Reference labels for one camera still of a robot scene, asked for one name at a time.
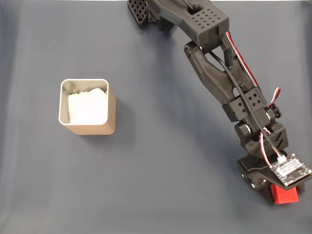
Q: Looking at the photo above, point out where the camera circuit board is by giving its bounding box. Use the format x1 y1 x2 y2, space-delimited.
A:
270 153 312 190

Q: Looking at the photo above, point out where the red white servo wire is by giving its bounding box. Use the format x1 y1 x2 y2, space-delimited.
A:
225 31 282 169

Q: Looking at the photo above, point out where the red cube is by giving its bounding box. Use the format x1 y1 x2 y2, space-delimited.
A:
271 184 300 204

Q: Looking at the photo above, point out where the white tissue paper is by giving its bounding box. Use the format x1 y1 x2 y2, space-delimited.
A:
67 88 109 125

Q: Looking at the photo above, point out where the tan square metal box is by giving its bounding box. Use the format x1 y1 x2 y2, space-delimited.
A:
58 78 117 137

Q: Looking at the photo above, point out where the black camera cable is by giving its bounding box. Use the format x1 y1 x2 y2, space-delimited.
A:
181 0 287 163

